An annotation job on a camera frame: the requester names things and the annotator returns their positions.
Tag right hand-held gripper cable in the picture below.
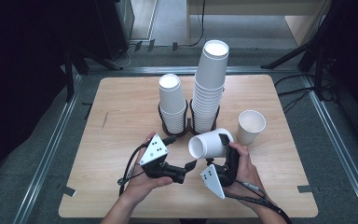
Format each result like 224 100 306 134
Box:
223 178 293 224

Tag white floor cable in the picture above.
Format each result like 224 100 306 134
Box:
117 43 138 68

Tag hand-held gripper cable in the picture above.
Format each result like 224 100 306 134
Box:
223 178 293 224
117 143 152 197

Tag tall stack of white cups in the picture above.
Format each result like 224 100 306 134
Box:
191 39 230 134

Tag black curtain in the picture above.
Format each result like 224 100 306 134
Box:
0 0 101 200

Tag black hanging cable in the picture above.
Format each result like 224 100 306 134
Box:
187 0 207 48

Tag left hand-held gripper cable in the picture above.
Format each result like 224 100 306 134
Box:
117 143 152 197

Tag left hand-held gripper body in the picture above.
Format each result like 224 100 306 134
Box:
138 133 188 185

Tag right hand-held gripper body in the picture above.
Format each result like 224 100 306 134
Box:
200 145 241 201

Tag person's right hand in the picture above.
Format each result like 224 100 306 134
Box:
226 141 267 213

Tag light wooden desk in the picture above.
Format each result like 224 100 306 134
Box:
186 0 332 47

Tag black floor cables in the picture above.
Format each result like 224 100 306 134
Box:
273 73 317 114

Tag black tape strip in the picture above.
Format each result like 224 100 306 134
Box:
81 102 93 120

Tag black stand leg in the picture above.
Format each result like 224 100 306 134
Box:
63 49 90 103

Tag black double cup holder rack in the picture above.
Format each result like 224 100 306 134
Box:
158 98 222 138

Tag person's left hand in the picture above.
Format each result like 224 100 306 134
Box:
120 131 175 206

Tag aluminium floor rail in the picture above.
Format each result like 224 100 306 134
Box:
301 76 358 224
12 74 83 224

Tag short stack of white cups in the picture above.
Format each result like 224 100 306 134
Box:
158 73 188 134

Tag white paper cup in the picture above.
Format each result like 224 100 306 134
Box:
187 128 235 160
236 109 267 146

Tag black tripod stand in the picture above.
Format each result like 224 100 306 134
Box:
260 0 338 101

